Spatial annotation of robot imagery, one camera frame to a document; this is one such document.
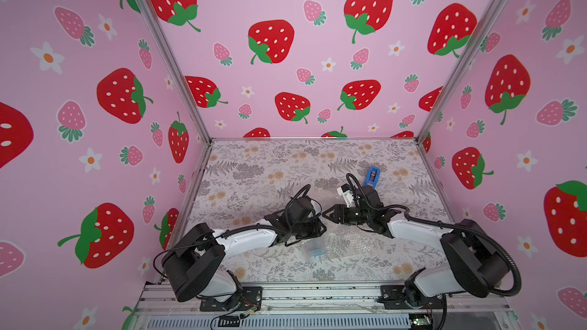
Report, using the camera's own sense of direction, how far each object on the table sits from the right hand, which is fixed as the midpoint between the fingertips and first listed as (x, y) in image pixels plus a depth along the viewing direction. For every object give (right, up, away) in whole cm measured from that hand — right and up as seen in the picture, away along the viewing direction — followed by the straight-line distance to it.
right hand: (323, 219), depth 83 cm
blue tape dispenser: (+22, +12, +18) cm, 30 cm away
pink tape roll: (+24, +15, +18) cm, 34 cm away
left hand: (+2, -4, -1) cm, 4 cm away
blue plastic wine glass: (-3, -10, -2) cm, 11 cm away
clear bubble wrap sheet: (+8, -10, +4) cm, 13 cm away
